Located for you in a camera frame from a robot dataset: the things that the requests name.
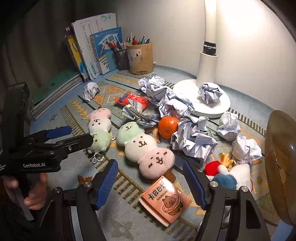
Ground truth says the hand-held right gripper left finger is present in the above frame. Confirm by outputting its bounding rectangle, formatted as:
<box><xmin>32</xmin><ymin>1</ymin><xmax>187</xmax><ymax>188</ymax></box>
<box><xmin>35</xmin><ymin>159</ymin><xmax>119</xmax><ymax>241</ymax></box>

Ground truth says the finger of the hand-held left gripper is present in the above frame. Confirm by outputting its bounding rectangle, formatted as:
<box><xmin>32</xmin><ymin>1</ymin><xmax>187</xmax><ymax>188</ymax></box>
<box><xmin>36</xmin><ymin>133</ymin><xmax>94</xmax><ymax>161</ymax></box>
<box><xmin>27</xmin><ymin>126</ymin><xmax>73</xmax><ymax>146</ymax></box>

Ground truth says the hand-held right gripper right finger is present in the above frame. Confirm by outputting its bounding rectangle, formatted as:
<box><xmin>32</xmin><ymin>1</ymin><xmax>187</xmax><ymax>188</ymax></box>
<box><xmin>182</xmin><ymin>160</ymin><xmax>271</xmax><ymax>241</ymax></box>

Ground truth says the small dango plush toy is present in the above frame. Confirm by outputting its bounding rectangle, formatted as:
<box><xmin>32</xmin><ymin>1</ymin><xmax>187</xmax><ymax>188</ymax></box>
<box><xmin>86</xmin><ymin>107</ymin><xmax>112</xmax><ymax>165</ymax></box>

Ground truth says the pink snack packet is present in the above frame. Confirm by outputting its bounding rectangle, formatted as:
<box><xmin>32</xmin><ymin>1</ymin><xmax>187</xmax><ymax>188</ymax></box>
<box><xmin>139</xmin><ymin>175</ymin><xmax>192</xmax><ymax>227</ymax></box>

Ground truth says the large lined paper wad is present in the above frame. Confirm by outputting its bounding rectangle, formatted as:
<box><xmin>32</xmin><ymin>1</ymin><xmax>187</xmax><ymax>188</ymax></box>
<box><xmin>171</xmin><ymin>116</ymin><xmax>218</xmax><ymax>161</ymax></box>

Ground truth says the red snack packet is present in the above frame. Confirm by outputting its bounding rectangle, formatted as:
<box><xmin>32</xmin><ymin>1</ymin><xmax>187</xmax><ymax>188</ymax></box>
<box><xmin>114</xmin><ymin>91</ymin><xmax>150</xmax><ymax>111</ymax></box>

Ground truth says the person's left hand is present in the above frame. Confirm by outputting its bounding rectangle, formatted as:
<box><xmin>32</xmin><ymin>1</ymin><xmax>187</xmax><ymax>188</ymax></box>
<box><xmin>3</xmin><ymin>173</ymin><xmax>48</xmax><ymax>210</ymax></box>

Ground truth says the stack of green notebooks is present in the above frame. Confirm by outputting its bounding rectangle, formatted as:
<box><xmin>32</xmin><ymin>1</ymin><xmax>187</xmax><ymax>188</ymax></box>
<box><xmin>31</xmin><ymin>68</ymin><xmax>84</xmax><ymax>120</ymax></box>

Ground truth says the blue patterned table mat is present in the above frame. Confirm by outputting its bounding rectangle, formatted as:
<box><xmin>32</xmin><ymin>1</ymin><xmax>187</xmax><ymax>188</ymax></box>
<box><xmin>29</xmin><ymin>65</ymin><xmax>287</xmax><ymax>241</ymax></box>

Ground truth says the red blue white plush toy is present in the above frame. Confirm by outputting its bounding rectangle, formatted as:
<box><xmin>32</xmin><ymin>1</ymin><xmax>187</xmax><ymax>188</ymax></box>
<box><xmin>204</xmin><ymin>153</ymin><xmax>253</xmax><ymax>193</ymax></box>

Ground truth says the large dango plush toy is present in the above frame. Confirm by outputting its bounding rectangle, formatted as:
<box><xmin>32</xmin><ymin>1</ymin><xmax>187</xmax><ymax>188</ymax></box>
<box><xmin>116</xmin><ymin>122</ymin><xmax>176</xmax><ymax>181</ymax></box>

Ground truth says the orange tangerine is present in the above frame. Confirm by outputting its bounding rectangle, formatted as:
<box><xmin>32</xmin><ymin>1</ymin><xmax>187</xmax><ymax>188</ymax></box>
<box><xmin>158</xmin><ymin>116</ymin><xmax>180</xmax><ymax>139</ymax></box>

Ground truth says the blue plaid cloth pouch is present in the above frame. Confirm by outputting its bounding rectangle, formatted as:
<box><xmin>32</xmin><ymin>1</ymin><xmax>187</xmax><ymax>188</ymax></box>
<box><xmin>122</xmin><ymin>105</ymin><xmax>160</xmax><ymax>129</ymax></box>

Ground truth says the pile of crumpled paper balls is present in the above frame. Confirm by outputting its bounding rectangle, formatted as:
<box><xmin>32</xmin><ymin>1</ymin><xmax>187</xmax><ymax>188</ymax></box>
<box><xmin>83</xmin><ymin>72</ymin><xmax>263</xmax><ymax>165</ymax></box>

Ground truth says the yellow purple book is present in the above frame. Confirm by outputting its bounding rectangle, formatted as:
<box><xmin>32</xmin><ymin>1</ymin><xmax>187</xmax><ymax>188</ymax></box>
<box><xmin>63</xmin><ymin>27</ymin><xmax>90</xmax><ymax>83</ymax></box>

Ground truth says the brown round hand fan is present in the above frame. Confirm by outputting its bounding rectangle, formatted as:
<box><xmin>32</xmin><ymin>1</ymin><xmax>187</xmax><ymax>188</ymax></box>
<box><xmin>264</xmin><ymin>110</ymin><xmax>296</xmax><ymax>226</ymax></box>

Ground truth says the grey curtain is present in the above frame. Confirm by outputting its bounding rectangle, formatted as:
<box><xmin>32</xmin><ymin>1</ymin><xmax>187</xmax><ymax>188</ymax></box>
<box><xmin>0</xmin><ymin>0</ymin><xmax>93</xmax><ymax>98</ymax></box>

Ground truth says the black mesh pen holder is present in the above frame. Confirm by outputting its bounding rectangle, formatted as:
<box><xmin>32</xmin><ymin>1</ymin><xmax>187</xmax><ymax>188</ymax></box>
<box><xmin>113</xmin><ymin>49</ymin><xmax>130</xmax><ymax>71</ymax></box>

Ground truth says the row of books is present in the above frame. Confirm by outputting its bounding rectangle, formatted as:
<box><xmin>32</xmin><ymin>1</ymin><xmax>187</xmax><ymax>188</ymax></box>
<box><xmin>71</xmin><ymin>13</ymin><xmax>117</xmax><ymax>80</ymax></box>

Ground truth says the bunch of assorted pens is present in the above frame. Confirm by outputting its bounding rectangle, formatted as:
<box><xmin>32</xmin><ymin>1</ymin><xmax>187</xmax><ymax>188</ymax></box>
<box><xmin>125</xmin><ymin>32</ymin><xmax>151</xmax><ymax>45</ymax></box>
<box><xmin>105</xmin><ymin>38</ymin><xmax>127</xmax><ymax>52</ymax></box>

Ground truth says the round wooden pen holder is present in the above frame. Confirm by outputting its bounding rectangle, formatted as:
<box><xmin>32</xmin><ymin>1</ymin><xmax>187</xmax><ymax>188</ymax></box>
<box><xmin>126</xmin><ymin>42</ymin><xmax>154</xmax><ymax>75</ymax></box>

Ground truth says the blue cover workbook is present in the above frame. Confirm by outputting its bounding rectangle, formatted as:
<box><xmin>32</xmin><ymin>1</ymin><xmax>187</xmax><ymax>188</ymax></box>
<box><xmin>90</xmin><ymin>27</ymin><xmax>123</xmax><ymax>75</ymax></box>

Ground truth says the white desk lamp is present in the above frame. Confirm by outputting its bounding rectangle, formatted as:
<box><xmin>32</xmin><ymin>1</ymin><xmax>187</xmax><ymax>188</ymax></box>
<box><xmin>172</xmin><ymin>0</ymin><xmax>231</xmax><ymax>118</ymax></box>

